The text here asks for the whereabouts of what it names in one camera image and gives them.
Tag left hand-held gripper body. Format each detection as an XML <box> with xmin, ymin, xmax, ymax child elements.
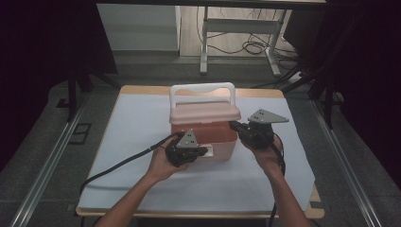
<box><xmin>165</xmin><ymin>129</ymin><xmax>201</xmax><ymax>168</ymax></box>

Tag black tripod stand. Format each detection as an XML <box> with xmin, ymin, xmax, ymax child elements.
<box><xmin>279</xmin><ymin>12</ymin><xmax>364</xmax><ymax>131</ymax></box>

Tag person's left hand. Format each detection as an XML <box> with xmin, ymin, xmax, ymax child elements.
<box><xmin>147</xmin><ymin>138</ymin><xmax>191</xmax><ymax>184</ymax></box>

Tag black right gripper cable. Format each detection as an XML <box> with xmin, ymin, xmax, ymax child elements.
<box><xmin>268</xmin><ymin>132</ymin><xmax>288</xmax><ymax>227</ymax></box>

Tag white power strip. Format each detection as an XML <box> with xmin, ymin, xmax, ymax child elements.
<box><xmin>287</xmin><ymin>70</ymin><xmax>306</xmax><ymax>85</ymax></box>

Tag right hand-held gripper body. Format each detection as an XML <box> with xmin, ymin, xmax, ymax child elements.
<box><xmin>240</xmin><ymin>108</ymin><xmax>290</xmax><ymax>150</ymax></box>

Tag aluminium floor rail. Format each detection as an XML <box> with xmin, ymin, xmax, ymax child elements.
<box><xmin>9</xmin><ymin>94</ymin><xmax>90</xmax><ymax>227</ymax></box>
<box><xmin>309</xmin><ymin>98</ymin><xmax>383</xmax><ymax>227</ymax></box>

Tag black floor cables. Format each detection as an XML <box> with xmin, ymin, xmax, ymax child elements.
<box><xmin>196</xmin><ymin>6</ymin><xmax>301</xmax><ymax>61</ymax></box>

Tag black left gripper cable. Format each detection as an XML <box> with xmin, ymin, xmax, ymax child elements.
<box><xmin>78</xmin><ymin>131</ymin><xmax>186</xmax><ymax>198</ymax></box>

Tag person's right hand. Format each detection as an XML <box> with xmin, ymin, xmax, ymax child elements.
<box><xmin>240</xmin><ymin>135</ymin><xmax>285</xmax><ymax>173</ymax></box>

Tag white metal desk frame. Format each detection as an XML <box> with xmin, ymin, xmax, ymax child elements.
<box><xmin>200</xmin><ymin>6</ymin><xmax>293</xmax><ymax>78</ymax></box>

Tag white table cover sheet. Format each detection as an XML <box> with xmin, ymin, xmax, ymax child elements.
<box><xmin>77</xmin><ymin>92</ymin><xmax>317</xmax><ymax>213</ymax></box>

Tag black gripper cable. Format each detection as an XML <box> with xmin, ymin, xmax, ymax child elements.
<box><xmin>78</xmin><ymin>131</ymin><xmax>186</xmax><ymax>198</ymax></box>
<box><xmin>268</xmin><ymin>132</ymin><xmax>288</xmax><ymax>227</ymax></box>

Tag white cabinet panel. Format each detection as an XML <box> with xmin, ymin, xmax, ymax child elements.
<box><xmin>96</xmin><ymin>3</ymin><xmax>182</xmax><ymax>52</ymax></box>

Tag wooden table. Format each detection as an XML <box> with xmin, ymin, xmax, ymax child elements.
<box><xmin>75</xmin><ymin>84</ymin><xmax>326</xmax><ymax>220</ymax></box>

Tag black metal stand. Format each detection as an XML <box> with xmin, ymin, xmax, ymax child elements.
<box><xmin>56</xmin><ymin>61</ymin><xmax>121</xmax><ymax>123</ymax></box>

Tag pink storage box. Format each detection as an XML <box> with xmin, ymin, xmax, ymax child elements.
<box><xmin>170</xmin><ymin>121</ymin><xmax>238</xmax><ymax>163</ymax></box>

